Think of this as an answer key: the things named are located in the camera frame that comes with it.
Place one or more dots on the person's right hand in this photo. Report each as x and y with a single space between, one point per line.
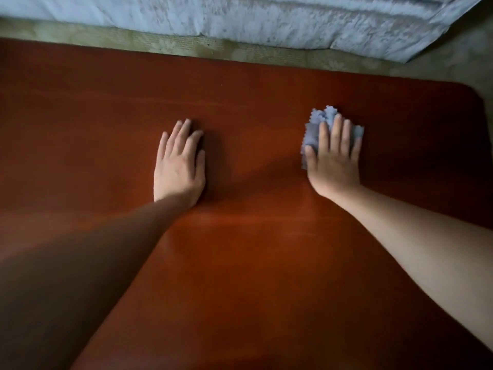
334 173

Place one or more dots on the person's left hand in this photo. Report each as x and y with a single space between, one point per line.
177 177

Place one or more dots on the person's right thumb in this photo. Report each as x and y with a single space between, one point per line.
310 157

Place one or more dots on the person's right middle finger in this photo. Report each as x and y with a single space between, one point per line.
336 132

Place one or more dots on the person's left thumb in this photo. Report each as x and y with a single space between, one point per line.
200 165

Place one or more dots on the person's left little finger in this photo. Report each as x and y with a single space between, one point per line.
162 146

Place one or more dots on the person's left middle finger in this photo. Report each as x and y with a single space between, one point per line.
181 136

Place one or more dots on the person's right little finger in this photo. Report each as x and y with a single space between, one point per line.
356 149

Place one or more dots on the blue-grey cleaning cloth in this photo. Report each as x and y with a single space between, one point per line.
312 130

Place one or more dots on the person's left forearm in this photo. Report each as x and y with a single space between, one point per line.
77 273

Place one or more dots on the person's right forearm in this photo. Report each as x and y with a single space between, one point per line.
423 250

